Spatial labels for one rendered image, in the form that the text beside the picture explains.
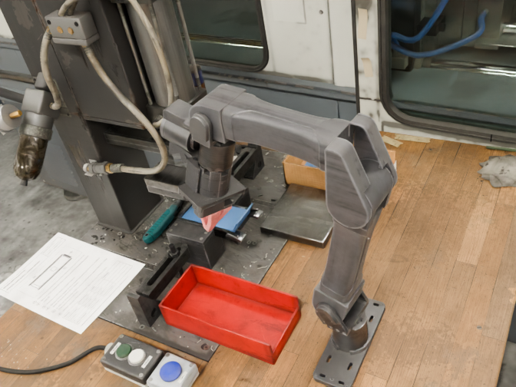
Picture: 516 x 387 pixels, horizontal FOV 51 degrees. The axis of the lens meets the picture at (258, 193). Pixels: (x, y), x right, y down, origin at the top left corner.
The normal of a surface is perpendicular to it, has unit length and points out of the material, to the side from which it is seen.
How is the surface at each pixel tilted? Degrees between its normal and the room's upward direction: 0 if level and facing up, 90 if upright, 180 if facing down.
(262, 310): 0
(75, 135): 90
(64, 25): 90
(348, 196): 90
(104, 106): 90
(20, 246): 0
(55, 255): 1
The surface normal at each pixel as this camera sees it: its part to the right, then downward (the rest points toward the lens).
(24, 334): -0.16, -0.76
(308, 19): -0.52, 0.60
